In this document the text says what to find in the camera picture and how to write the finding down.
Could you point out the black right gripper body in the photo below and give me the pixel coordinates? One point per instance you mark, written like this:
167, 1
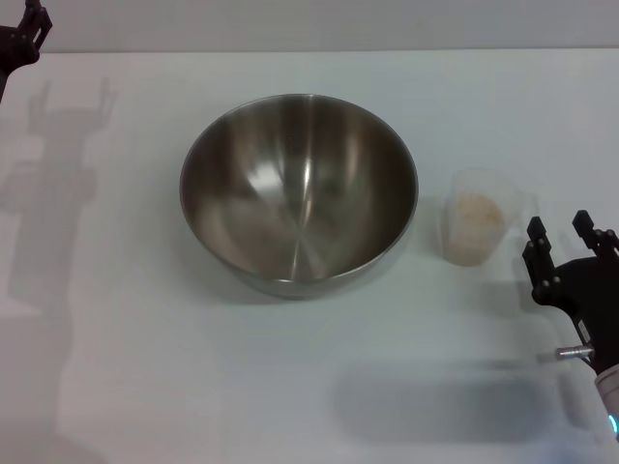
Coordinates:
592, 295

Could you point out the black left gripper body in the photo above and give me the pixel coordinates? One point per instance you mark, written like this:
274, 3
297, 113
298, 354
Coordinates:
14, 50

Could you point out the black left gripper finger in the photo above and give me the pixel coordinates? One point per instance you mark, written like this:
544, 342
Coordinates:
35, 24

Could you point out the stainless steel mixing bowl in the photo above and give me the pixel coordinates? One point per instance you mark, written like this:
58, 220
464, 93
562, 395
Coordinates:
300, 203

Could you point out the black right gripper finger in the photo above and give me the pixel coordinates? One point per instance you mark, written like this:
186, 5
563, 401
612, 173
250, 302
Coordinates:
540, 263
602, 244

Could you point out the clear plastic measuring cup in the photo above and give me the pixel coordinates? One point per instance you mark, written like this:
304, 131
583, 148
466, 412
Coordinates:
459, 246

